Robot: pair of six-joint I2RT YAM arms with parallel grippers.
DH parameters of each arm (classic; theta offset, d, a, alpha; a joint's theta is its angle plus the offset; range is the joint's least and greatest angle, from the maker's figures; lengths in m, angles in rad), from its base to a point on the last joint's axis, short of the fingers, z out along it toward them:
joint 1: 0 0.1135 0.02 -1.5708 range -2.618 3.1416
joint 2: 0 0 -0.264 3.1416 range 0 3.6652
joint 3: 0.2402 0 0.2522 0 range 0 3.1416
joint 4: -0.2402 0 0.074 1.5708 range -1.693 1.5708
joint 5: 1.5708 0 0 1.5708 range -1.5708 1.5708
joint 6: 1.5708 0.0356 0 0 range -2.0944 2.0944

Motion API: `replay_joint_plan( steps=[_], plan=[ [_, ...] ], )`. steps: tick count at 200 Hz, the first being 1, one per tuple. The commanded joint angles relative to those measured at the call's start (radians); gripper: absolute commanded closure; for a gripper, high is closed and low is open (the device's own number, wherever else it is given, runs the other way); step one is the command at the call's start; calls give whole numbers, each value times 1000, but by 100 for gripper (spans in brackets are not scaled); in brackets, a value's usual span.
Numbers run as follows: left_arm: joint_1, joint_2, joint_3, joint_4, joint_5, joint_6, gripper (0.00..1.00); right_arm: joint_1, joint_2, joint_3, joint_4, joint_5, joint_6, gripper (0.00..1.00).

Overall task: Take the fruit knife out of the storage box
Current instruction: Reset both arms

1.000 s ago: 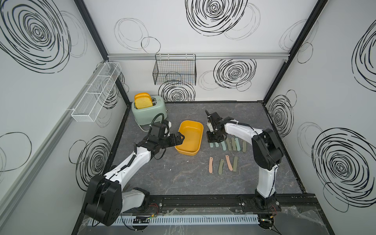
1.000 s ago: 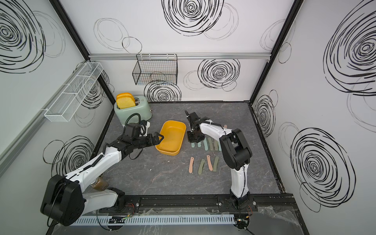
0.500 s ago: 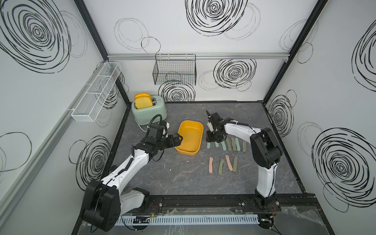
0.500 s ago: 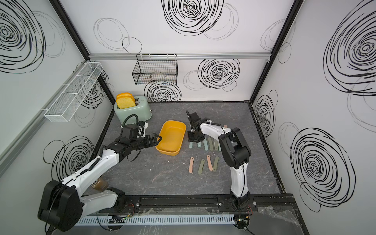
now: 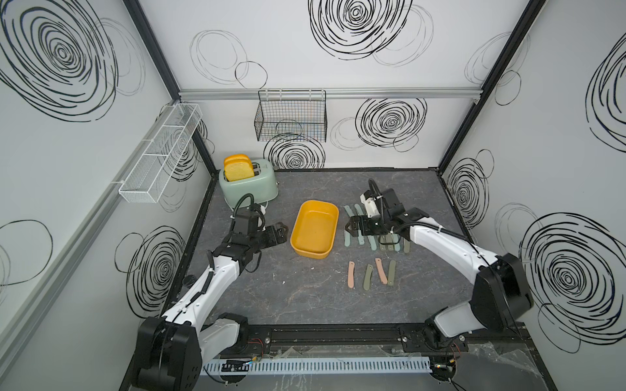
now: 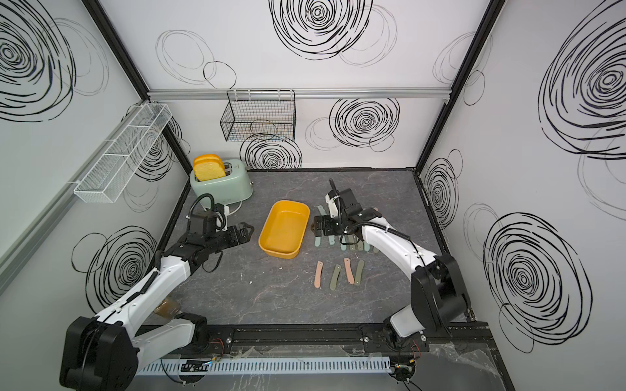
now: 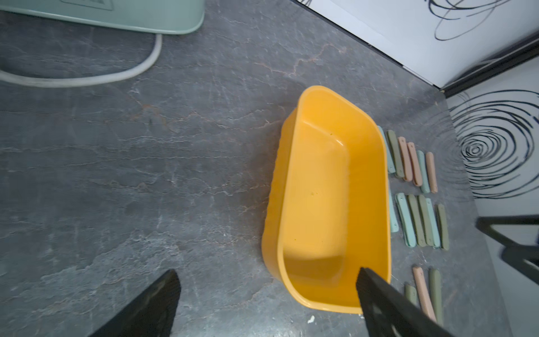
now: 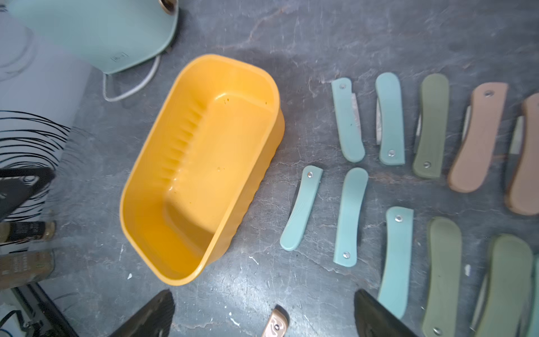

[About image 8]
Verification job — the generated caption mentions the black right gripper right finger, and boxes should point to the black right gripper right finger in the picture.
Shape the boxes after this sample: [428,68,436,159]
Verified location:
[354,289,416,337]

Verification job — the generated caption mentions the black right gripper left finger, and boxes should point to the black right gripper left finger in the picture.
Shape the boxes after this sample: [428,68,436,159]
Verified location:
[110,289,175,337]

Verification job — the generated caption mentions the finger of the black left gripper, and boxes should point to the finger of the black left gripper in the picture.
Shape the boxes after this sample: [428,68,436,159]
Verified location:
[1,167,56,220]

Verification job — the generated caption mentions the light green fruit knife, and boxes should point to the light green fruit knife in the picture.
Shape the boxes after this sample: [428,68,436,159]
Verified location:
[378,206,414,319]

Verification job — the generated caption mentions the green handled fruit knife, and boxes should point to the green handled fruit knife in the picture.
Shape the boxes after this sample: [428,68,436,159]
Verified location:
[422,216,463,336]

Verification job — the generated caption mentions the mint knife crosswise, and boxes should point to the mint knife crosswise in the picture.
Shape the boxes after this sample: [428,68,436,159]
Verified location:
[471,234,533,336]

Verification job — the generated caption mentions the extra mint knife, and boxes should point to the extra mint knife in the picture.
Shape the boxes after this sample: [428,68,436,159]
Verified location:
[279,165,324,251]

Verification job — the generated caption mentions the grey green fruit knife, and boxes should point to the grey green fruit knife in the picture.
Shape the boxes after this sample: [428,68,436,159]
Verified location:
[375,72,406,166]

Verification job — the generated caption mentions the brown fruit knife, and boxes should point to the brown fruit knife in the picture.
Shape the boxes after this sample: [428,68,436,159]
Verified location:
[505,94,538,216]

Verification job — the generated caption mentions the dark grey green knife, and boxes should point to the dark grey green knife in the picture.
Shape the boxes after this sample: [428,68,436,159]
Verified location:
[412,73,450,179]

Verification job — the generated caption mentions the yellow storage box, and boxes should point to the yellow storage box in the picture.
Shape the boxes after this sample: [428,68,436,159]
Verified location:
[119,54,285,286]

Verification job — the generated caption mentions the pink handled fruit knife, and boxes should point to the pink handled fruit knife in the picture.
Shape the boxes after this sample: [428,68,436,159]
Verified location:
[448,82,509,193]

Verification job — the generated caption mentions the mint knife lone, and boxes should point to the mint knife lone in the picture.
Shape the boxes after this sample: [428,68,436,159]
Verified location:
[525,256,538,337]

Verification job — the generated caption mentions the dark lid spice jar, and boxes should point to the dark lid spice jar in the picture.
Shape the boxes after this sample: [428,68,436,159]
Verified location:
[1,221,56,245]

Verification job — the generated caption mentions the clear spice jar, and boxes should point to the clear spice jar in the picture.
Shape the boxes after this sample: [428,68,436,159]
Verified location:
[1,251,55,290]

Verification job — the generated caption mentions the mint green toaster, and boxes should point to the mint green toaster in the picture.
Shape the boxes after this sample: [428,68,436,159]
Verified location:
[6,0,179,74]

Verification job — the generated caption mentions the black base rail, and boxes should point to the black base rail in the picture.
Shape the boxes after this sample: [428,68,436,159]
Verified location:
[10,282,79,337]

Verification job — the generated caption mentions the white toaster power cable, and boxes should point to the white toaster power cable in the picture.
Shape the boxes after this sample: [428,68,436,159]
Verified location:
[102,54,162,103]

